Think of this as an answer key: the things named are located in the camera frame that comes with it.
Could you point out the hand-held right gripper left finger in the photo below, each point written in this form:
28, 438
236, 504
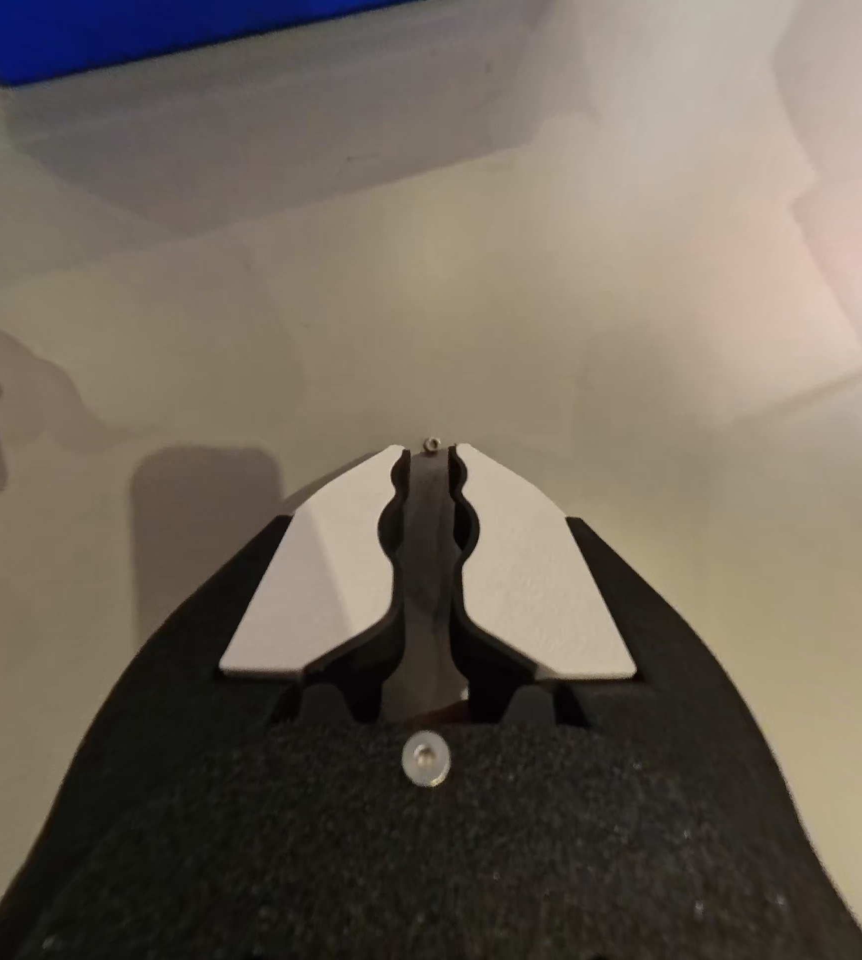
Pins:
311, 592

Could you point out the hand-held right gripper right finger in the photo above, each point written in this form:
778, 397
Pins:
543, 592

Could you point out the blue divided bin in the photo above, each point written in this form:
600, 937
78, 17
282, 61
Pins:
138, 30

